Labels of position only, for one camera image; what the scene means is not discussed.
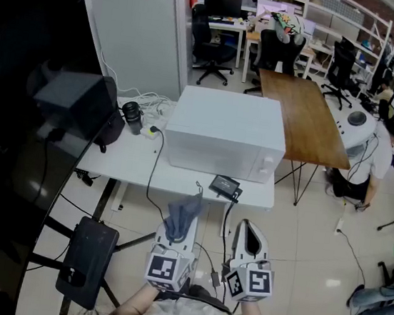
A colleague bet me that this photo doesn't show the black under-desk socket strip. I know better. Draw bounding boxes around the black under-desk socket strip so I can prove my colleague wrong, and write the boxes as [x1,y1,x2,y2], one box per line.
[73,169,95,187]

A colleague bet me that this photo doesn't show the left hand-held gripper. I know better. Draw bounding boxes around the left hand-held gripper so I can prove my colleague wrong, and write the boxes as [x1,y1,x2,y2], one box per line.
[141,211,205,296]

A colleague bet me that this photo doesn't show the white shelf rack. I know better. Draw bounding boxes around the white shelf rack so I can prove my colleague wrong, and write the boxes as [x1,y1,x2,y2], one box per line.
[183,0,394,89]

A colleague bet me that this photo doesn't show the grey partition panel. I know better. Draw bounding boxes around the grey partition panel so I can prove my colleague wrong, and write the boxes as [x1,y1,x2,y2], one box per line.
[79,0,201,104]

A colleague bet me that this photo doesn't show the white office desk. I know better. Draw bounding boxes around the white office desk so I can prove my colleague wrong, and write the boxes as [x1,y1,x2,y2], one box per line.
[201,14,251,70]

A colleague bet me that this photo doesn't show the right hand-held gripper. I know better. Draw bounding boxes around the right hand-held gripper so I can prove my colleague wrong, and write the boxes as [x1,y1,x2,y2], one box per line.
[220,217,283,307]

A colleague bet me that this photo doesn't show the black power cable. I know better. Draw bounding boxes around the black power cable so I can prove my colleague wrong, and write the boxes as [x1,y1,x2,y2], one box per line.
[137,124,180,224]

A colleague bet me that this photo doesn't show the black floor cable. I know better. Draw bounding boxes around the black floor cable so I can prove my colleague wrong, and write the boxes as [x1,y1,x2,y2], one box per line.
[331,229,373,288]

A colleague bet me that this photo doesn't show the person's left forearm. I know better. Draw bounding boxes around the person's left forearm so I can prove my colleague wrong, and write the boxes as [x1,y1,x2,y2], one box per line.
[114,281,166,315]

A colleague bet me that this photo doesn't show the brown wooden table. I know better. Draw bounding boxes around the brown wooden table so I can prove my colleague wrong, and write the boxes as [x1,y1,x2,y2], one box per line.
[241,67,363,213]

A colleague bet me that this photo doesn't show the black computer box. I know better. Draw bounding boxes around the black computer box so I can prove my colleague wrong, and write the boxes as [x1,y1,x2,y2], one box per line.
[52,213,121,314]

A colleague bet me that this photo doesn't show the white microwave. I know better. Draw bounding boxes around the white microwave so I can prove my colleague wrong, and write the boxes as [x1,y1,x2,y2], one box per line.
[158,83,294,186]

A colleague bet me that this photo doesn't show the black desktop monitor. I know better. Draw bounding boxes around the black desktop monitor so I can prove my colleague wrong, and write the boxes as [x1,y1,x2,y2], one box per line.
[202,0,243,21]

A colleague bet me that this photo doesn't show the white floor power strip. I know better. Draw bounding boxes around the white floor power strip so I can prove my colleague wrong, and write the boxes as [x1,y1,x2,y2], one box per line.
[333,216,347,234]

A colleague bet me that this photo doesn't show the tangled white cables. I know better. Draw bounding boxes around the tangled white cables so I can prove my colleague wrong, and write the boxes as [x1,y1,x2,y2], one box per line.
[93,52,183,122]

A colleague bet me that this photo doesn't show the white domed backpack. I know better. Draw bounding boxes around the white domed backpack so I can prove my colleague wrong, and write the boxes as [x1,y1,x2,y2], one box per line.
[322,98,381,154]

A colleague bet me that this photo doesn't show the small wooden office desk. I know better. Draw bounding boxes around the small wooden office desk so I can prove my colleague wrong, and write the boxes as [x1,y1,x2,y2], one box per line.
[239,29,320,94]

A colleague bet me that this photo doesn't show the grey knitted cloth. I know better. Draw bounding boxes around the grey knitted cloth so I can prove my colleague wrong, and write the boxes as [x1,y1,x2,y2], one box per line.
[161,177,208,247]

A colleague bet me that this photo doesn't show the colourful patterned cushion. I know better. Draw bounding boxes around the colourful patterned cushion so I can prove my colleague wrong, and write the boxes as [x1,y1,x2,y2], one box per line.
[268,10,306,45]

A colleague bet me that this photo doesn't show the pink-screen desktop monitor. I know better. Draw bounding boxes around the pink-screen desktop monitor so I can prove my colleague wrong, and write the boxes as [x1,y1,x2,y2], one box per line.
[254,0,298,23]

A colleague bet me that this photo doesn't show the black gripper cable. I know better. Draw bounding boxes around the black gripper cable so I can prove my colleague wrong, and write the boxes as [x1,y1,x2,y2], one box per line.
[189,241,228,291]

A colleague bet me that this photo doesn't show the black office chair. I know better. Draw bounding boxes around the black office chair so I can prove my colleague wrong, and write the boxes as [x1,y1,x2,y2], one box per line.
[183,3,243,90]
[243,26,308,101]
[318,35,373,114]

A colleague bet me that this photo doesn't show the large black curved monitor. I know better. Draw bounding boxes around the large black curved monitor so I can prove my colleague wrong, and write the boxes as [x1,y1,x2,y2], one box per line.
[0,0,134,315]

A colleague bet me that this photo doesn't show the dark backpack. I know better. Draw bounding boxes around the dark backpack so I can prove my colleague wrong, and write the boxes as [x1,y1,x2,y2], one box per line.
[92,104,128,155]

